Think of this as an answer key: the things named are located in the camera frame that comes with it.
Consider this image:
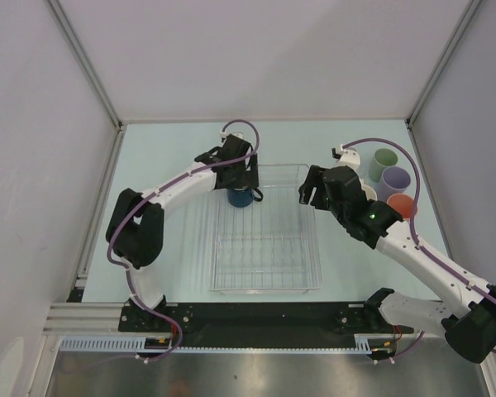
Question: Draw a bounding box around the dark blue ceramic mug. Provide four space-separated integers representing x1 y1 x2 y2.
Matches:
227 188 264 208

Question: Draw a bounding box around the white ceramic mug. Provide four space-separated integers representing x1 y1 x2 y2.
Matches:
361 184 378 201

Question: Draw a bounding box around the lavender plastic cup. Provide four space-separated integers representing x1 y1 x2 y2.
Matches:
377 166 412 201

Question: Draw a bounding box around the light green plastic cup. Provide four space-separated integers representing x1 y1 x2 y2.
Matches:
369 148 398 183

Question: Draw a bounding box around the pink plastic cup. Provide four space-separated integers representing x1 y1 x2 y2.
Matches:
387 193 418 221

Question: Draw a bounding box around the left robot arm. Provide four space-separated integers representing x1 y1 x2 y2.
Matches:
106 134 260 331

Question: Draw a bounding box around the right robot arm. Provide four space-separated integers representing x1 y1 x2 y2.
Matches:
298 165 496 364

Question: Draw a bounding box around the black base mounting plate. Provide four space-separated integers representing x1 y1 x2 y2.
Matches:
118 301 414 349

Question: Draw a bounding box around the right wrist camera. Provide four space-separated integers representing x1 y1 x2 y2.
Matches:
331 146 361 171

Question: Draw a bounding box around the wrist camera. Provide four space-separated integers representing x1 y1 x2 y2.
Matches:
219 131 246 147
331 146 361 171

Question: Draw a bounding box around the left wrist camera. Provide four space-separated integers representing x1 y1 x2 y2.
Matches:
219 131 246 147

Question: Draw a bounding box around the white wire dish rack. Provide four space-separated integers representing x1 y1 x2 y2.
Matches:
209 164 322 294

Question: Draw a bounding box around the white slotted cable duct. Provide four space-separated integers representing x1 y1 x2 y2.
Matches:
60 332 398 355

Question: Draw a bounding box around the right aluminium frame post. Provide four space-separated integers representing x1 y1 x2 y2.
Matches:
405 0 485 125

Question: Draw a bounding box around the aluminium frame post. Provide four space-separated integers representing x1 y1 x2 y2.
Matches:
43 0 123 129
405 0 485 125

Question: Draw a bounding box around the left aluminium frame post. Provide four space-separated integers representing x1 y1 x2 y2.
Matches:
43 0 123 129

